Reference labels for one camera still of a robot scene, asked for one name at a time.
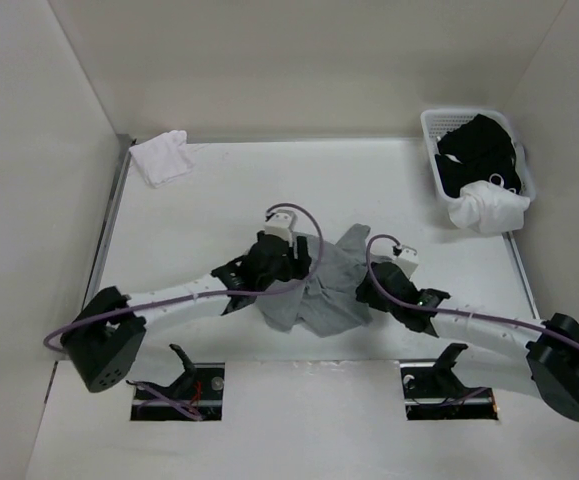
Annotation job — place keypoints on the folded white tank top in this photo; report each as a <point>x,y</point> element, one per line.
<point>163,158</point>

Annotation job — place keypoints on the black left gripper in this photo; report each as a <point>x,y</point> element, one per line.
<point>300,261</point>

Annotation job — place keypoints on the grey tank top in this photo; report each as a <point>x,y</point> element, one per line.
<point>325,304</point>

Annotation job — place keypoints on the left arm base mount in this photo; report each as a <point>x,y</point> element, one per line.
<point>196,395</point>

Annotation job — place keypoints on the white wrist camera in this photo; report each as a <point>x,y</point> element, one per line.
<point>406,258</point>
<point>280,223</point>

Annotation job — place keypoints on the white plastic basket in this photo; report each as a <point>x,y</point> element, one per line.
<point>436,122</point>

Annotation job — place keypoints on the black tank top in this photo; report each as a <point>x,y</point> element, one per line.
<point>480,150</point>

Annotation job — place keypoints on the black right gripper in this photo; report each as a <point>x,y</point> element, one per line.
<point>371,297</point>

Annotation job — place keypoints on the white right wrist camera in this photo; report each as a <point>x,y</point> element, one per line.
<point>406,258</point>

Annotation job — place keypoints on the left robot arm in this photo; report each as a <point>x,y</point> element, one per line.
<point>104,340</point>

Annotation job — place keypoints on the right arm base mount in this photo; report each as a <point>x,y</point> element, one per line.
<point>432,392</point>

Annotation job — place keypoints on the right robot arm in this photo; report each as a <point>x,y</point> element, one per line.
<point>539,360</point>

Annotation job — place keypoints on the white tank top in basket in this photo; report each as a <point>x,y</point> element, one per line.
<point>489,207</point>

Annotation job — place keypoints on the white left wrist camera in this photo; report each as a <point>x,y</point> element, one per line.
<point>280,223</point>

